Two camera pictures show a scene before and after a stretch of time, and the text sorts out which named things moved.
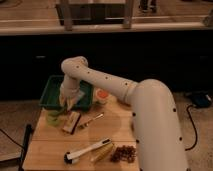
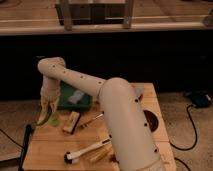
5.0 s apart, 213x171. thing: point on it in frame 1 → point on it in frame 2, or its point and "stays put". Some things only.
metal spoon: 86,123 stays put
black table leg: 28,134 stays put
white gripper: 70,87 → 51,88
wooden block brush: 71,122 stays put
